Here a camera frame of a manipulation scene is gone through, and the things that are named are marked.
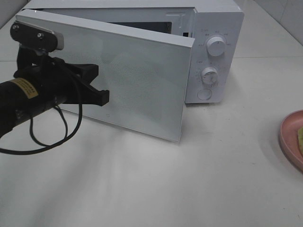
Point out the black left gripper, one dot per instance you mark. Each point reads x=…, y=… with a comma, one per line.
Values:
x=55, y=82

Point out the upper white power knob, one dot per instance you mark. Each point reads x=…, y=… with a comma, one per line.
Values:
x=215, y=45

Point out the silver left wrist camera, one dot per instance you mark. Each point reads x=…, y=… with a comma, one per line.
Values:
x=36, y=38

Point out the sandwich with tomato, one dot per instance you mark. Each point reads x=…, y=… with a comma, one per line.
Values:
x=300, y=140

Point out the pink plate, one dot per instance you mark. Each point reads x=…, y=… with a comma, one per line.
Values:
x=288, y=138

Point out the round white door button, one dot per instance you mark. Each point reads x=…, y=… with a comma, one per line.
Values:
x=204, y=94

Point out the white microwave oven body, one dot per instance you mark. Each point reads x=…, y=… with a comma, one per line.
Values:
x=168, y=21

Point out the white microwave door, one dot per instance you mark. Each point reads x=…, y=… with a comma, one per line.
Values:
x=145, y=71

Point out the white timer knob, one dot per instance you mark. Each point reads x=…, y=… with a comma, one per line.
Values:
x=209, y=75

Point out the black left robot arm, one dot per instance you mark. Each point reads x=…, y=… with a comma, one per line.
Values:
x=16, y=108

